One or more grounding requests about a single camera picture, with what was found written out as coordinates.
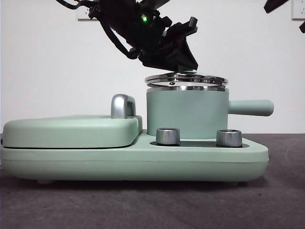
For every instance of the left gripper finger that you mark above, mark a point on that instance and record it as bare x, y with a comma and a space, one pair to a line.
184, 58
156, 60

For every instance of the mint green breakfast machine base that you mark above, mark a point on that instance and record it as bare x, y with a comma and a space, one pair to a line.
143, 164

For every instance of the white wall socket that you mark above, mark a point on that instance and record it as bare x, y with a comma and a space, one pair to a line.
82, 16
299, 12

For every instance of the silver control knob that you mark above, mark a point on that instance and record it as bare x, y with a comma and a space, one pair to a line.
168, 137
229, 138

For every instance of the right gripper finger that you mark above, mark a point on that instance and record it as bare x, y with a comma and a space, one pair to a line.
303, 26
275, 4

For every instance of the glass pot lid green knob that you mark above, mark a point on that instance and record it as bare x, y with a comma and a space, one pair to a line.
207, 78

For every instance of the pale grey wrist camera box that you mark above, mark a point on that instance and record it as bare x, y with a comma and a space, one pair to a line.
155, 3

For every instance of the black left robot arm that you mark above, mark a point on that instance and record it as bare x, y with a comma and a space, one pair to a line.
128, 23

